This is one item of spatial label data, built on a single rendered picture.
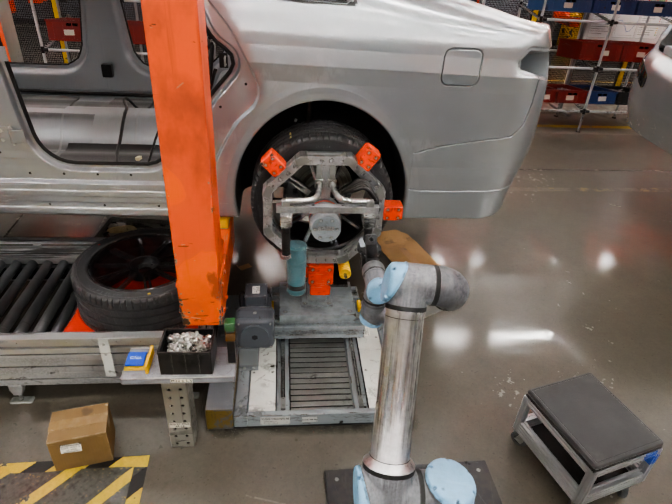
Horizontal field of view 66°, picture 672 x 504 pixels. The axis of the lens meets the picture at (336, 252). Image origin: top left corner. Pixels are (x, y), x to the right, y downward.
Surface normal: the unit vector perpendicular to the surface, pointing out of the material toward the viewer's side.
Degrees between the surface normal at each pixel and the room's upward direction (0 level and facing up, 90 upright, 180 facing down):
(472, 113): 90
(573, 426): 0
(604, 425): 0
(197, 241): 90
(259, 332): 90
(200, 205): 90
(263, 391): 0
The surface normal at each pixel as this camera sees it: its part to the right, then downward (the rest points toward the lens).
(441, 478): 0.22, -0.84
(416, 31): 0.10, 0.38
